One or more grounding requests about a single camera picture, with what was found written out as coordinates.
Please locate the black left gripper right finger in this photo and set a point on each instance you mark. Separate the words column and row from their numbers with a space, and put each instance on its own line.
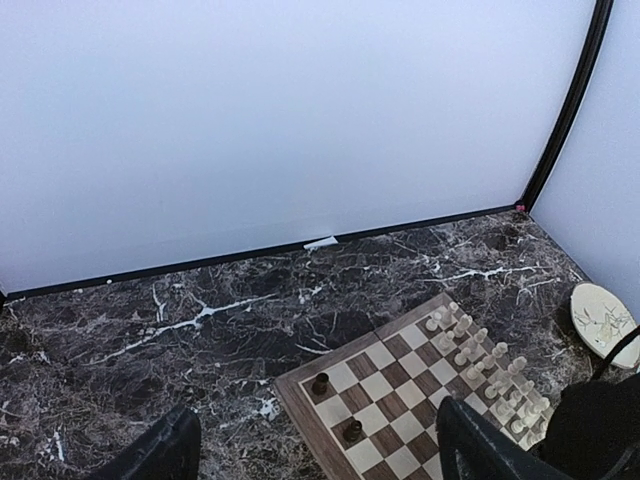
column 470, row 447

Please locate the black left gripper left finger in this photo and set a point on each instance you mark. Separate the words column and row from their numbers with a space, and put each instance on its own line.
column 169, row 449

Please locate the wooden folding chess board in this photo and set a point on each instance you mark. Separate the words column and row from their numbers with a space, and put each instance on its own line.
column 380, row 379

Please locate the dark wooden chess knight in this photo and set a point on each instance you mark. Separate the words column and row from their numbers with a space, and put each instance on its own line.
column 352, row 433

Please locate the dark wooden chess rook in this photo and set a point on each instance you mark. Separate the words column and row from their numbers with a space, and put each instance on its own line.
column 320, row 384

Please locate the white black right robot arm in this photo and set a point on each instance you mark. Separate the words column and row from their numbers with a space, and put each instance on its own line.
column 595, row 422

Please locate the white chess pieces row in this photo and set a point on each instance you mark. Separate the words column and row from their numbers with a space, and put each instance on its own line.
column 467, row 365

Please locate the cream floral ceramic plate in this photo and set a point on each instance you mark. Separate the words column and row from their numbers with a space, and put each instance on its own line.
column 599, row 317

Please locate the black right frame post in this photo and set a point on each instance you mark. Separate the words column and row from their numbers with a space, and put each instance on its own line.
column 573, row 99

